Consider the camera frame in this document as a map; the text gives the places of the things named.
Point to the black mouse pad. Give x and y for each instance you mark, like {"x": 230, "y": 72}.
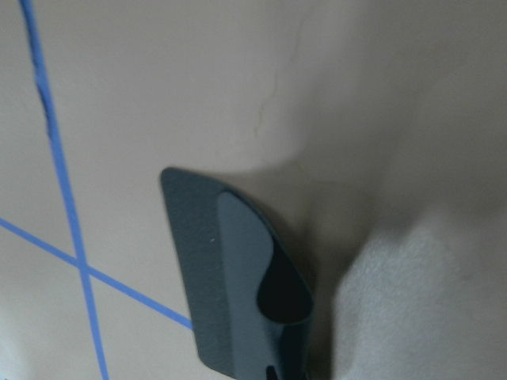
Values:
{"x": 250, "y": 308}

